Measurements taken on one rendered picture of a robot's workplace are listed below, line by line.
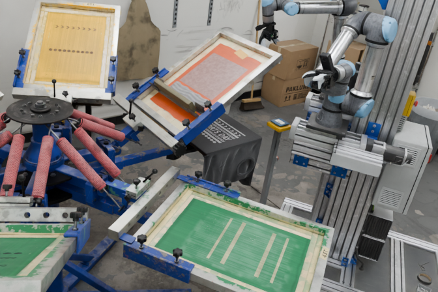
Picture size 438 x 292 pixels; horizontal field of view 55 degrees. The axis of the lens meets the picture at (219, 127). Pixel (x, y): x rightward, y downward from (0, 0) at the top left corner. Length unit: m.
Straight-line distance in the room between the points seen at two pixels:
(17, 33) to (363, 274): 3.39
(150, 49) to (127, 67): 0.33
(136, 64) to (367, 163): 2.97
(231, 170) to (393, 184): 1.00
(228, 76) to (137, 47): 2.18
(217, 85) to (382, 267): 1.72
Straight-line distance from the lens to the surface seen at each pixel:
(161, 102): 2.63
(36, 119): 2.11
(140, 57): 4.67
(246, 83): 2.44
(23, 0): 4.15
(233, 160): 2.78
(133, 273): 3.12
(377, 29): 2.25
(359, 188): 2.84
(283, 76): 5.75
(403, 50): 2.52
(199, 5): 5.00
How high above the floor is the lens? 2.24
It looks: 26 degrees down
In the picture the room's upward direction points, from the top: 8 degrees clockwise
